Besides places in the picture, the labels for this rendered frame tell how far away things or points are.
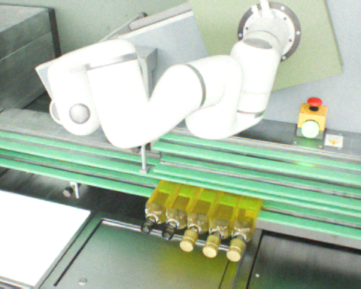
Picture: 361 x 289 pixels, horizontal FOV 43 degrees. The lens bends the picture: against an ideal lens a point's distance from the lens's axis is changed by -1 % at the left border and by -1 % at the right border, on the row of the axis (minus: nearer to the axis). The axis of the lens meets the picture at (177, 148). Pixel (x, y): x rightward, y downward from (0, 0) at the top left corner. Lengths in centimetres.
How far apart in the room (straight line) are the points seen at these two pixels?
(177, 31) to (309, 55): 37
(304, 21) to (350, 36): 13
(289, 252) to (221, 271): 23
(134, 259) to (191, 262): 15
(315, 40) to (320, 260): 61
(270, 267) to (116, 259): 43
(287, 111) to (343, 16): 30
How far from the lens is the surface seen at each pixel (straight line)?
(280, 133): 129
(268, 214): 129
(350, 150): 126
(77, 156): 142
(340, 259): 139
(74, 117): 81
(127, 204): 153
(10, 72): 211
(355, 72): 127
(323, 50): 119
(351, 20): 123
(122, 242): 134
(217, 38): 121
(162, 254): 130
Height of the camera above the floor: 193
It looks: 53 degrees down
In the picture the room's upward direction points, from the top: 147 degrees counter-clockwise
